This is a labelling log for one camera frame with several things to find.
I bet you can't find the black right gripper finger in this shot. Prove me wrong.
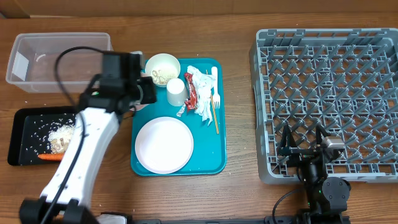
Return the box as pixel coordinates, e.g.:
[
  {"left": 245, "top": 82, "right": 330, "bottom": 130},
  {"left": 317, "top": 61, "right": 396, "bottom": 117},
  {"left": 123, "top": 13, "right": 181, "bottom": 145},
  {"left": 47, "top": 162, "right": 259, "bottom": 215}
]
[
  {"left": 315, "top": 124, "right": 330, "bottom": 146},
  {"left": 279, "top": 124, "right": 294, "bottom": 149}
]

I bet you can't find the white bowl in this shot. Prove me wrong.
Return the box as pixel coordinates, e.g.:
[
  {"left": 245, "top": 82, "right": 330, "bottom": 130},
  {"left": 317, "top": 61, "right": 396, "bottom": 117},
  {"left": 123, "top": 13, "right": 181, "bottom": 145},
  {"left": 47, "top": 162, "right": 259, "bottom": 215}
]
[{"left": 144, "top": 53, "right": 181, "bottom": 87}]

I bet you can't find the red snack wrapper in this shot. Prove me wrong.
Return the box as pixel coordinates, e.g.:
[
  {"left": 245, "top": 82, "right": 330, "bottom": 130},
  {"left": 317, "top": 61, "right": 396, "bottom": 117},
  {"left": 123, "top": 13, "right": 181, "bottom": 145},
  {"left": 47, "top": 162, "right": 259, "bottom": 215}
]
[{"left": 177, "top": 72, "right": 198, "bottom": 117}]

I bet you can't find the orange carrot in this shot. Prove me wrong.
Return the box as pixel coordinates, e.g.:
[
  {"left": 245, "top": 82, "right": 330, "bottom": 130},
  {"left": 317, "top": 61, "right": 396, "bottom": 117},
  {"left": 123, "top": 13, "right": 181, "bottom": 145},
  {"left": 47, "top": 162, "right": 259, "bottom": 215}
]
[{"left": 38, "top": 153, "right": 64, "bottom": 161}]

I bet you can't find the pink small bowl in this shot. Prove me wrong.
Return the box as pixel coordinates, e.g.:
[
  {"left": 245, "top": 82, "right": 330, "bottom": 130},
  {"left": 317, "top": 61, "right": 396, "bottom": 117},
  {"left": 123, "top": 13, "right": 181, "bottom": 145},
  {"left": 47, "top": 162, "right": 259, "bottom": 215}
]
[{"left": 131, "top": 51, "right": 149, "bottom": 111}]

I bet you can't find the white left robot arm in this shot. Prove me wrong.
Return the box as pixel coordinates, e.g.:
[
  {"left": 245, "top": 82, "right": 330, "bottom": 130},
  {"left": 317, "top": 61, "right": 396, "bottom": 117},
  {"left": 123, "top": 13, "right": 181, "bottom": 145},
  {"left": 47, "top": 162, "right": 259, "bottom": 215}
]
[{"left": 19, "top": 50, "right": 157, "bottom": 223}]

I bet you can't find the grey dishwasher rack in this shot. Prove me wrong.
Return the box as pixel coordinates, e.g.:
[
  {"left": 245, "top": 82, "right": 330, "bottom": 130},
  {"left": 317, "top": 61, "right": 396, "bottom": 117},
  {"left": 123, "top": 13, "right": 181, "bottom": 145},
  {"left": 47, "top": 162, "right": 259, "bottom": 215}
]
[{"left": 249, "top": 28, "right": 397, "bottom": 184}]

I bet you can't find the black waste tray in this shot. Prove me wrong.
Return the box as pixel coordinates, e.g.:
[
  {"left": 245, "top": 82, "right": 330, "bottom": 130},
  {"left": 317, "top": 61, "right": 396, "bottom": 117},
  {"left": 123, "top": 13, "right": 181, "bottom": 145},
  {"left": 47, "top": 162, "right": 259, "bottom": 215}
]
[{"left": 7, "top": 106, "right": 75, "bottom": 166}]

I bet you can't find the white paper cup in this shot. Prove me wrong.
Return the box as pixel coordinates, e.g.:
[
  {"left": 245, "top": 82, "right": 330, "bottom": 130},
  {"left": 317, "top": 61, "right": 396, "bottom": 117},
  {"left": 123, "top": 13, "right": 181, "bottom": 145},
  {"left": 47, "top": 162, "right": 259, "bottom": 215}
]
[{"left": 166, "top": 78, "right": 188, "bottom": 106}]

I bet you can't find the pink round plate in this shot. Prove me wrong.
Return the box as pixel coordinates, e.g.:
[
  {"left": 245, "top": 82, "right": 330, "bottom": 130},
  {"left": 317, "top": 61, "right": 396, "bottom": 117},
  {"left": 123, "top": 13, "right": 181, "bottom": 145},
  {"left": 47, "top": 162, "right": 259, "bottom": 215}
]
[{"left": 134, "top": 117, "right": 194, "bottom": 174}]

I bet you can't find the rice and peanut pile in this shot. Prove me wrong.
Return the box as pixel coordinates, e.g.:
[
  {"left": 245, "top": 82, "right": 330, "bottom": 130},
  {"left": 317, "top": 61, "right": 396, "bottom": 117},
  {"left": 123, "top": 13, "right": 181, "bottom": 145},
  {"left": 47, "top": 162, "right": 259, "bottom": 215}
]
[{"left": 29, "top": 121, "right": 77, "bottom": 155}]

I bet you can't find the teal serving tray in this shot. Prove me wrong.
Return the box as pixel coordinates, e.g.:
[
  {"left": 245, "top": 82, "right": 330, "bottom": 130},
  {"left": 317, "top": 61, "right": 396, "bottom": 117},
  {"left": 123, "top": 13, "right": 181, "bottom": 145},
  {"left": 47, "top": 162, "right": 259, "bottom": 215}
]
[{"left": 131, "top": 58, "right": 227, "bottom": 177}]

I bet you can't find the wooden chopstick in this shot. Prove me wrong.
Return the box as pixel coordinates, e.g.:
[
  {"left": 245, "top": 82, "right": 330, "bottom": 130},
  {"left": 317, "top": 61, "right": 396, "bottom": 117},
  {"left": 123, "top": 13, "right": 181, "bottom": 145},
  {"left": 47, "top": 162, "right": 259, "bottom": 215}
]
[{"left": 211, "top": 75, "right": 220, "bottom": 134}]

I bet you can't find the white plastic fork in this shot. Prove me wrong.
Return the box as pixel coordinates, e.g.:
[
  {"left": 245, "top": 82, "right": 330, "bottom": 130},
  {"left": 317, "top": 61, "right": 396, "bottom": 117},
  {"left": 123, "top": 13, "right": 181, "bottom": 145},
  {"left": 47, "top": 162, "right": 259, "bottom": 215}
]
[{"left": 211, "top": 67, "right": 221, "bottom": 109}]

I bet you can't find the crumpled white napkin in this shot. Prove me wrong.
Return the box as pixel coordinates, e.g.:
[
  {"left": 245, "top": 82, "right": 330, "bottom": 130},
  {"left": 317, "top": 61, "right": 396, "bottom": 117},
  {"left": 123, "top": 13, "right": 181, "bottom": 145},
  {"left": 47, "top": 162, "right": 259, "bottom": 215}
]
[{"left": 187, "top": 65, "right": 215, "bottom": 126}]

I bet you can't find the clear plastic bin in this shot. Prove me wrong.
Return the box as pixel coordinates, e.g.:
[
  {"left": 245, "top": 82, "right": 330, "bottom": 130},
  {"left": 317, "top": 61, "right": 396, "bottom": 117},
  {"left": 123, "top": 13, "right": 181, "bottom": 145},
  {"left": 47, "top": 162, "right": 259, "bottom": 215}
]
[{"left": 6, "top": 32, "right": 113, "bottom": 93}]

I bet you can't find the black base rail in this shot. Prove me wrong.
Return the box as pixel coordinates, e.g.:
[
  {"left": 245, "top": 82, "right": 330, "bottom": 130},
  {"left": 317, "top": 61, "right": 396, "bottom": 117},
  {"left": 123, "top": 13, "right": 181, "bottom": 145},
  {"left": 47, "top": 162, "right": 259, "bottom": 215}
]
[{"left": 99, "top": 212, "right": 352, "bottom": 224}]

